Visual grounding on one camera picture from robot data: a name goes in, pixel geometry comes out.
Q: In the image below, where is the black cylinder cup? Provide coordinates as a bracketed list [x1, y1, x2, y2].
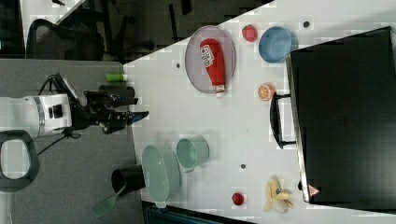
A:
[111, 164, 146, 196]

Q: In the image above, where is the orange slice toy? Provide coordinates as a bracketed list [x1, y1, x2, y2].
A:
[258, 83, 276, 101]

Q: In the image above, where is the black office chair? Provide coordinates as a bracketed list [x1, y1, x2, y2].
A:
[25, 19, 105, 61]

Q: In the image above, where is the small red strawberry toy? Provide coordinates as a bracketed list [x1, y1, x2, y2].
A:
[232, 192, 245, 206]

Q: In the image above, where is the green colander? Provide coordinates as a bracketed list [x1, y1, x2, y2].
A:
[142, 145, 181, 209]

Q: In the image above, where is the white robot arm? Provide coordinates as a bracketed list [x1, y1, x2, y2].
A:
[1, 91, 149, 192]

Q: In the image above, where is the peeled banana toy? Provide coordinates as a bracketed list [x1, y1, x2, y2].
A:
[263, 176, 293, 214]

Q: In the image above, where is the green metal mug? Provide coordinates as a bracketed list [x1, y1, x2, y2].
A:
[176, 135, 209, 173]

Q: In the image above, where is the grey round plate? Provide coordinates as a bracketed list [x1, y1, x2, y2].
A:
[185, 25, 236, 93]

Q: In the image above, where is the red ketchup bottle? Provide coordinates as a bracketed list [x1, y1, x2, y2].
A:
[200, 38, 225, 98]

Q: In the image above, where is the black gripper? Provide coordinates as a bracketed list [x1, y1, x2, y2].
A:
[72, 91, 149, 134]

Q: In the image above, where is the black toaster oven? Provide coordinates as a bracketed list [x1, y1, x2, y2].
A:
[285, 26, 396, 214]

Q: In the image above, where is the blue bowl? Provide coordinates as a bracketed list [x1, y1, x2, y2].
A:
[259, 26, 292, 63]

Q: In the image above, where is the green marker tube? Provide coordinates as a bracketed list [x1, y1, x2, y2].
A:
[106, 74, 128, 82]

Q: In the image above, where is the green spatula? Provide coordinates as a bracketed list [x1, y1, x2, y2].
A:
[92, 186, 125, 217]

